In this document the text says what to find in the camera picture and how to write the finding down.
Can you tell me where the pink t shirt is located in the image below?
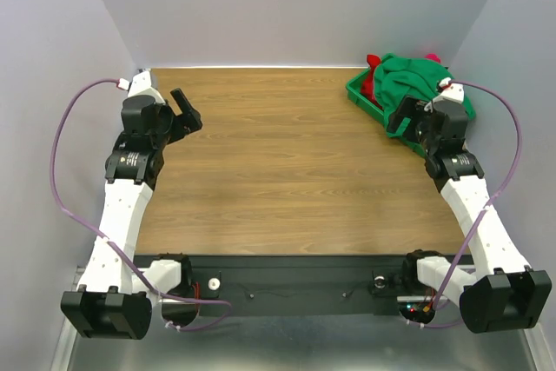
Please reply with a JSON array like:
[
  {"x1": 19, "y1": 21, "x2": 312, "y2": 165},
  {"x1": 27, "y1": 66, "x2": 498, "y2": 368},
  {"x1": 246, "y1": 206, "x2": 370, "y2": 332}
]
[{"x1": 425, "y1": 53, "x2": 441, "y2": 63}]

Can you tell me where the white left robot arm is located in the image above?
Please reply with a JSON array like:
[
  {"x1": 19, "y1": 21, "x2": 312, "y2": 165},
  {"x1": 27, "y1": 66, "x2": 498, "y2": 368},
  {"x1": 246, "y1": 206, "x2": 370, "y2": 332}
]
[{"x1": 61, "y1": 70, "x2": 202, "y2": 340}]

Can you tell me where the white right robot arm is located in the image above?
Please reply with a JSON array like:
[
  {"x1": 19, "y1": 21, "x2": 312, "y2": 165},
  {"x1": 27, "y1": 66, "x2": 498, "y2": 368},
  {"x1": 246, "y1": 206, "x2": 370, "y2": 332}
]
[{"x1": 387, "y1": 77, "x2": 552, "y2": 334}]

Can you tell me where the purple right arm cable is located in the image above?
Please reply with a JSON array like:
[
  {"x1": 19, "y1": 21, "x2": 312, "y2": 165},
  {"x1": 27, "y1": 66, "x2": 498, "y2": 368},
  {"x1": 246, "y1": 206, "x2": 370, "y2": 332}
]
[{"x1": 406, "y1": 77, "x2": 523, "y2": 329}]

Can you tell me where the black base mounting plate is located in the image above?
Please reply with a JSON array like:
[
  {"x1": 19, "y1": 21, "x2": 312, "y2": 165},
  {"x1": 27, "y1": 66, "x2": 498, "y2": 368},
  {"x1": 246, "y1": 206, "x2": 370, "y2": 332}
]
[{"x1": 186, "y1": 255, "x2": 431, "y2": 318}]

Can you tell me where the green plastic bin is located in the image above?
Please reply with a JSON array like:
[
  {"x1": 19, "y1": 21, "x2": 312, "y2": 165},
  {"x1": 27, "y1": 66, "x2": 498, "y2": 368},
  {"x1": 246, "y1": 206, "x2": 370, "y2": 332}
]
[{"x1": 345, "y1": 67, "x2": 429, "y2": 158}]

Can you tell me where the green t shirt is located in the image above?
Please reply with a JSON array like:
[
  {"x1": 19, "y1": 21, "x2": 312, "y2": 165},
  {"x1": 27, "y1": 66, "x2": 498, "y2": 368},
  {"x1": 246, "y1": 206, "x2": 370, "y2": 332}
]
[{"x1": 374, "y1": 53, "x2": 453, "y2": 137}]

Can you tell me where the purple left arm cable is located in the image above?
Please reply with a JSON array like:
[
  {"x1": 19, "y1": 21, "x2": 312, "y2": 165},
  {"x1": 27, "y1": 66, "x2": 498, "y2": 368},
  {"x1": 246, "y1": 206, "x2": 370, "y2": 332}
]
[{"x1": 50, "y1": 77, "x2": 235, "y2": 332}]

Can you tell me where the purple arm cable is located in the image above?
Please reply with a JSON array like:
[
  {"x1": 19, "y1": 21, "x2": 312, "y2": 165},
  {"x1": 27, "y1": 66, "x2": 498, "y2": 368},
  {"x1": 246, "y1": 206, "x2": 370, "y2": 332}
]
[
  {"x1": 406, "y1": 77, "x2": 523, "y2": 329},
  {"x1": 50, "y1": 77, "x2": 235, "y2": 332}
]

